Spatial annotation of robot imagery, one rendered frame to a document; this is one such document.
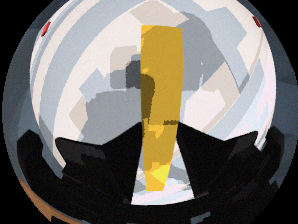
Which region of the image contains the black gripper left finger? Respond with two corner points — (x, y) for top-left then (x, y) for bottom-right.
(55, 121), (144, 204)

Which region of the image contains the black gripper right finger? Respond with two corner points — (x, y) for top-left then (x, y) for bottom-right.
(176, 121), (258, 198)

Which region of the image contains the yellow bar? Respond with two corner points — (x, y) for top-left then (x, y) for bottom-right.
(140, 26), (184, 190)

